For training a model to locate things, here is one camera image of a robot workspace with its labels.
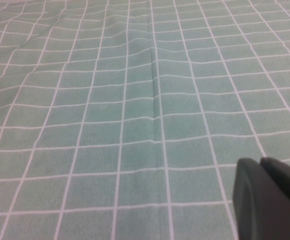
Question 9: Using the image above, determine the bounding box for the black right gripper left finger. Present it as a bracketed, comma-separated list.
[231, 156, 290, 240]

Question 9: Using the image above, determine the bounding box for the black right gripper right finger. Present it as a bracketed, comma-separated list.
[259, 156, 290, 200]

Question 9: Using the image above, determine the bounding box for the green white checked tablecloth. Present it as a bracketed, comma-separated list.
[0, 0, 290, 240]

